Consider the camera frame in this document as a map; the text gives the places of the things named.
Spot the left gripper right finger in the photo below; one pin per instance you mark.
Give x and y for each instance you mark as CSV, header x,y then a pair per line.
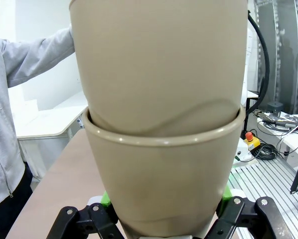
x,y
251,219

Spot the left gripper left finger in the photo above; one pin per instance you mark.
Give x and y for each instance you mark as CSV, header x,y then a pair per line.
x,y
89,221

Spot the person's left forearm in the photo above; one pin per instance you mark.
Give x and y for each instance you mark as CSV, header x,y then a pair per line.
x,y
39,57

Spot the yellow emergency stop button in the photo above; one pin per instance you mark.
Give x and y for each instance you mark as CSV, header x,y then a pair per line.
x,y
252,144

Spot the white workbench with tools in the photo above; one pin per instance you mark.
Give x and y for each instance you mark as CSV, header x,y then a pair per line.
x,y
296,139

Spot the white side table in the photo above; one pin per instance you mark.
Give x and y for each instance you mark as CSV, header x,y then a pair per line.
x,y
46,119

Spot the small black cube device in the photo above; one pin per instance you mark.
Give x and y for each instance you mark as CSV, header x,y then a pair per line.
x,y
274,107

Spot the person in gray hoodie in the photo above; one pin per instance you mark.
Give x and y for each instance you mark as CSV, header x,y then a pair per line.
x,y
2,124

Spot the silver reflective panel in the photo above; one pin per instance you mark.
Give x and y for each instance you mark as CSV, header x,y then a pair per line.
x,y
288,49

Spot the aluminium slotted base plate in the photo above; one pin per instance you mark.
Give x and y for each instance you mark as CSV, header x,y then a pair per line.
x,y
263,179

